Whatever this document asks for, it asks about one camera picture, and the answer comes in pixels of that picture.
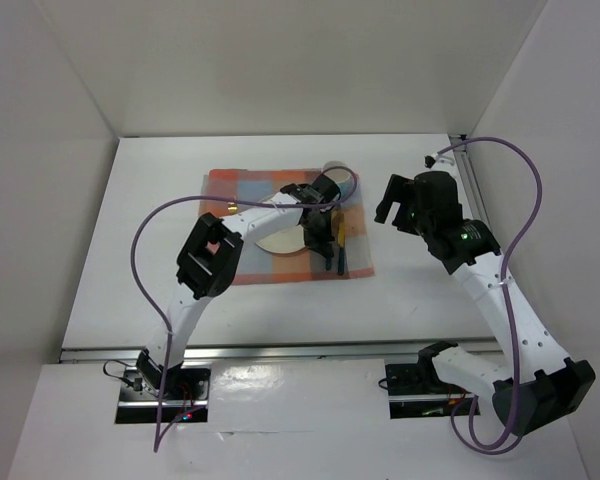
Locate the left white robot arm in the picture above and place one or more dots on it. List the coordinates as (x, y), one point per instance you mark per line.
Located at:
(208, 261)

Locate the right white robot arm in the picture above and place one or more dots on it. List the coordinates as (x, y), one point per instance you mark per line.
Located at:
(539, 382)

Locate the light blue mug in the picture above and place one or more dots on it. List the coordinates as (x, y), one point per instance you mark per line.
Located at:
(339, 173)

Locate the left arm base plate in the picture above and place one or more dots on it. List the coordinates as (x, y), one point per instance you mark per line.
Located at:
(188, 400)

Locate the aluminium right side rail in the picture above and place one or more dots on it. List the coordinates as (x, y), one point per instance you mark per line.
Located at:
(468, 177)

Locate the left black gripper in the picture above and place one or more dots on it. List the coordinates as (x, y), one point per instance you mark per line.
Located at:
(321, 244)

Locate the cream ceramic plate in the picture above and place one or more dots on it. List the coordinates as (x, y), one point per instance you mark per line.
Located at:
(284, 242)

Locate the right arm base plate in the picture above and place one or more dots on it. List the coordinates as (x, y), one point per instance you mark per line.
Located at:
(411, 396)

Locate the aluminium rail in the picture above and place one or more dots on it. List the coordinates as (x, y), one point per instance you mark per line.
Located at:
(468, 177)
(374, 349)

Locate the orange blue checkered cloth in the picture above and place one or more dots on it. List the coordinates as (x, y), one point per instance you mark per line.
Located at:
(291, 262)

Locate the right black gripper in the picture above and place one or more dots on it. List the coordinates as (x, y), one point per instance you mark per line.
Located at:
(400, 189)

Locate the aluminium front rail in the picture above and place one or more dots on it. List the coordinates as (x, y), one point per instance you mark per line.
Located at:
(374, 349)

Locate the gold knife green handle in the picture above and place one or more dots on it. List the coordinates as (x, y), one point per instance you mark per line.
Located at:
(341, 234)

